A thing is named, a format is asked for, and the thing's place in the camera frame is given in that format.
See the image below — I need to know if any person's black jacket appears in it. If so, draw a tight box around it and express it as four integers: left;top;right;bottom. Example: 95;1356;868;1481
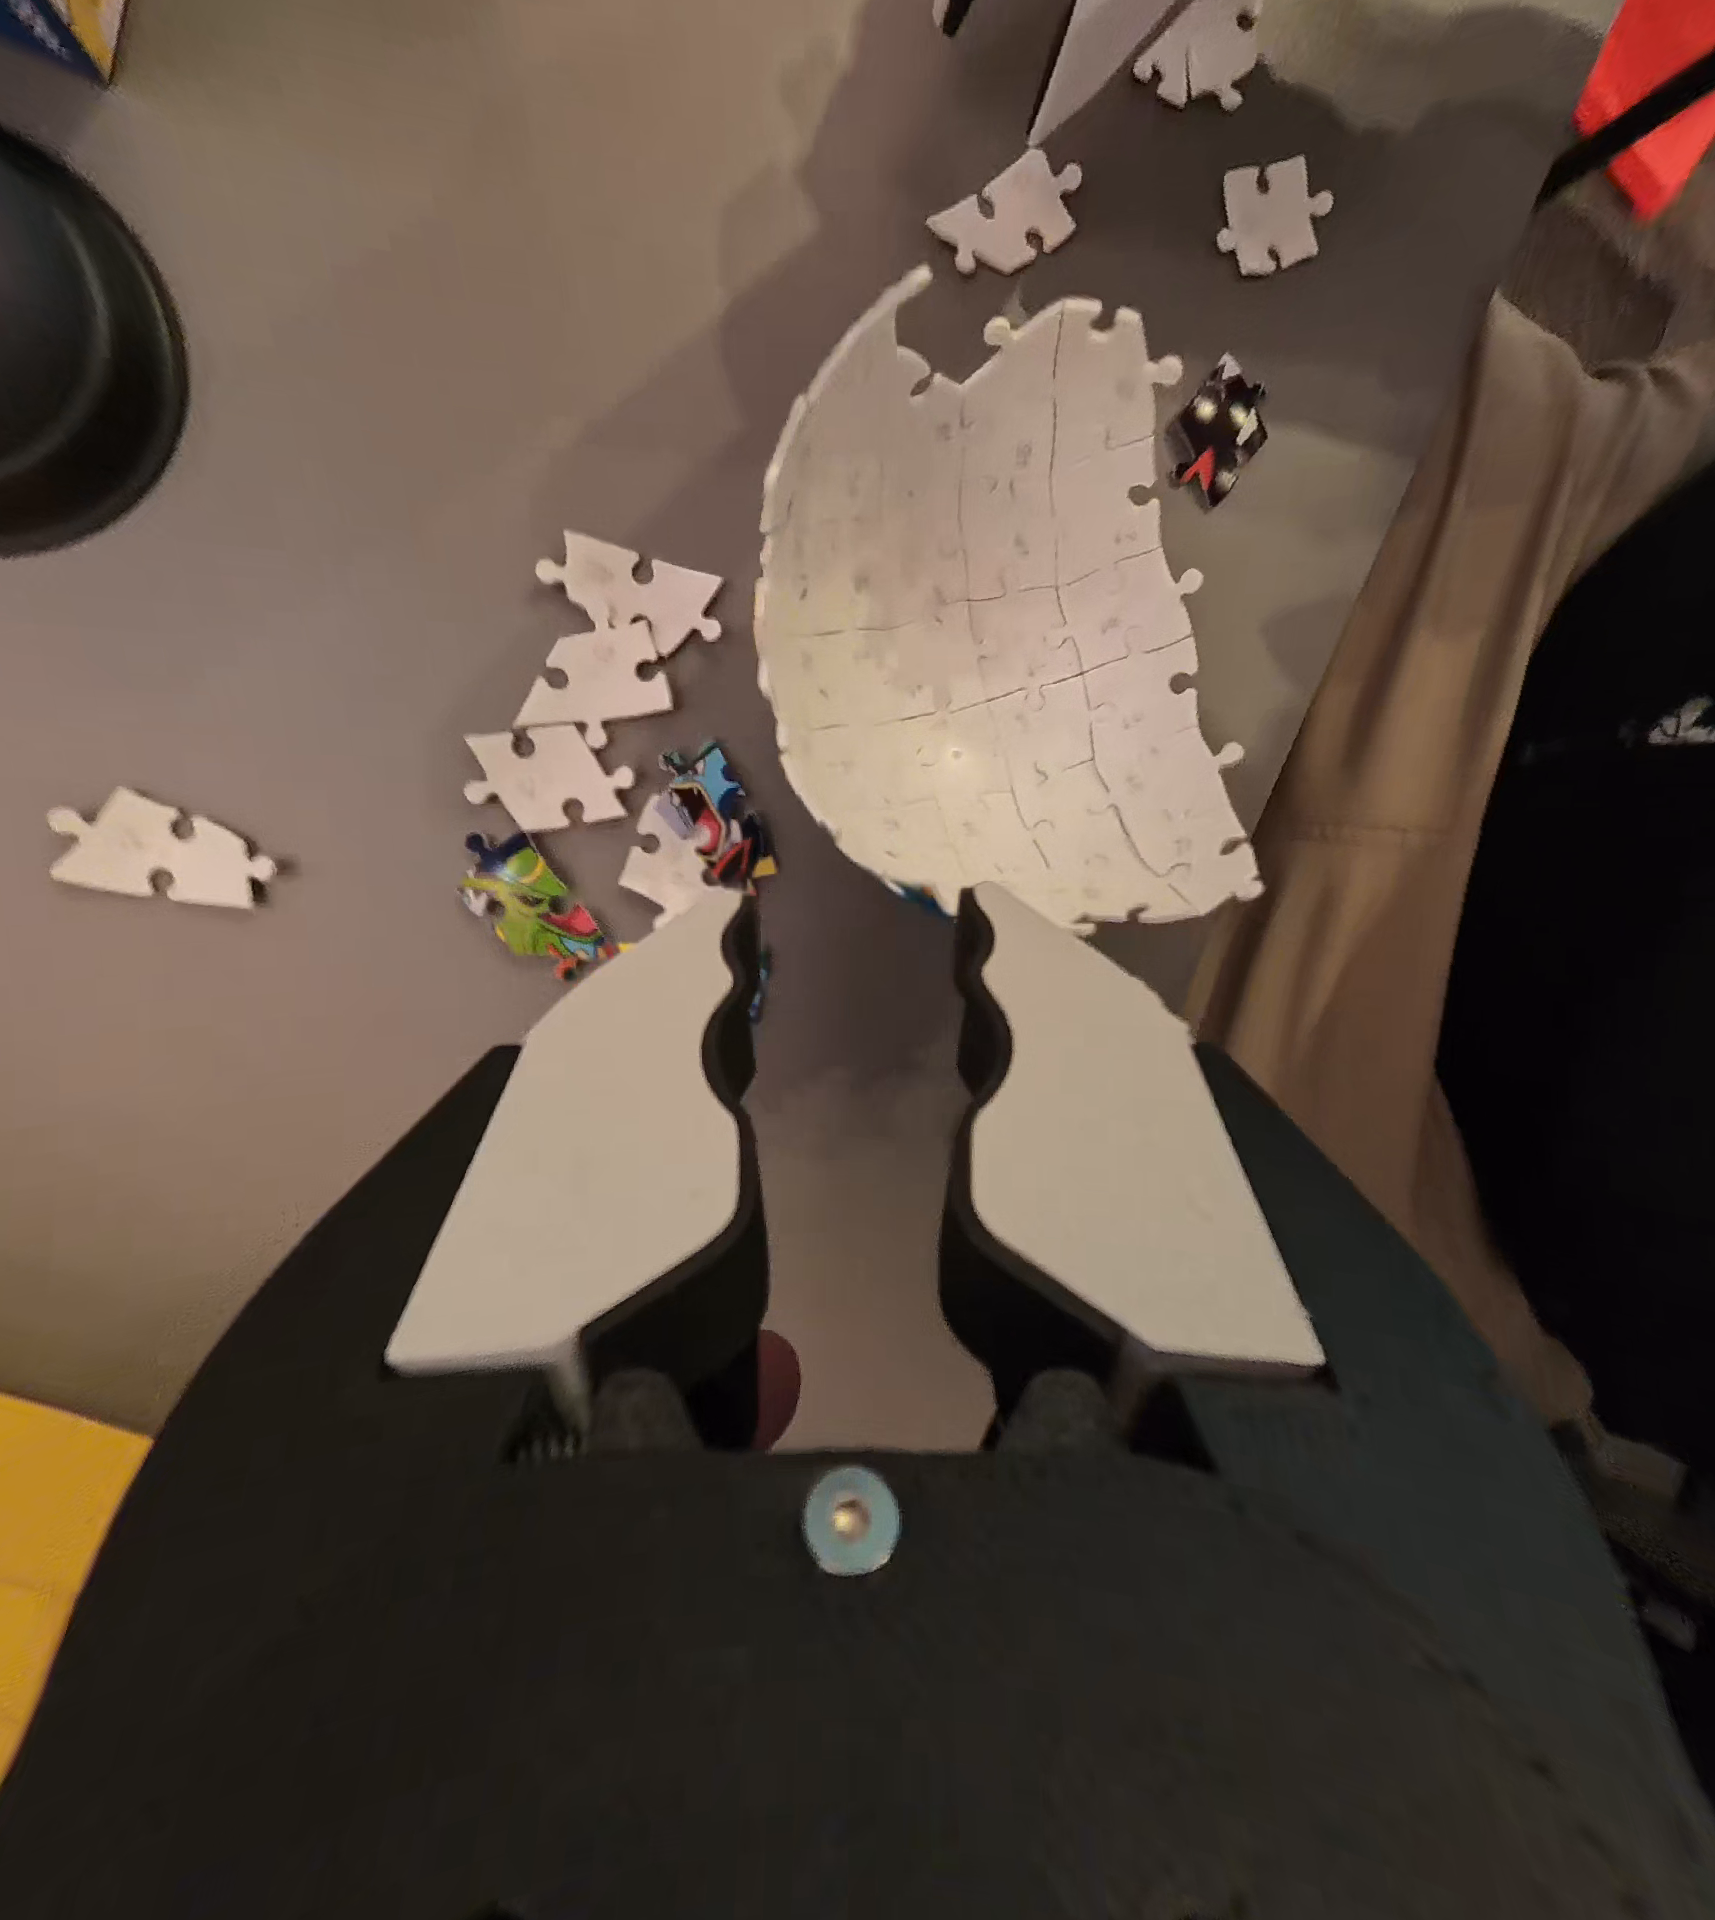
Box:
1444;361;1715;1516

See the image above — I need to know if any red black object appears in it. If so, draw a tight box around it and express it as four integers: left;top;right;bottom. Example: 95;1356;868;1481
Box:
1574;0;1715;212

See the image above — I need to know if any black red puzzle piece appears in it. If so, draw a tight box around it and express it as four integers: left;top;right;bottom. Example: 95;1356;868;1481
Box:
1164;353;1274;511

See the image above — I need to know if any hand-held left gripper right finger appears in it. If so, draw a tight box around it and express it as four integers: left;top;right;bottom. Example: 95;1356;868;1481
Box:
940;887;1328;1452

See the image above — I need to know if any blue puzzle box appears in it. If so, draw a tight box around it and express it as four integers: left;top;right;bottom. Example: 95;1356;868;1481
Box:
0;0;132;86

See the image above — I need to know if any black ball stand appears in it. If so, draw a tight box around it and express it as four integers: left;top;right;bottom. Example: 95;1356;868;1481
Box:
0;90;191;563

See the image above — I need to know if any partly built puzzle ball shell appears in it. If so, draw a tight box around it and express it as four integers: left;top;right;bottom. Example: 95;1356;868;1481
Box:
752;267;1269;929

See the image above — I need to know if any heap of loose puzzle pieces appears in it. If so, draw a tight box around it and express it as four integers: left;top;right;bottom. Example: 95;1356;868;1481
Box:
459;526;781;980

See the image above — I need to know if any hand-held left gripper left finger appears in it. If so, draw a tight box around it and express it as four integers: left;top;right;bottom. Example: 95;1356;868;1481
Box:
384;899;770;1452

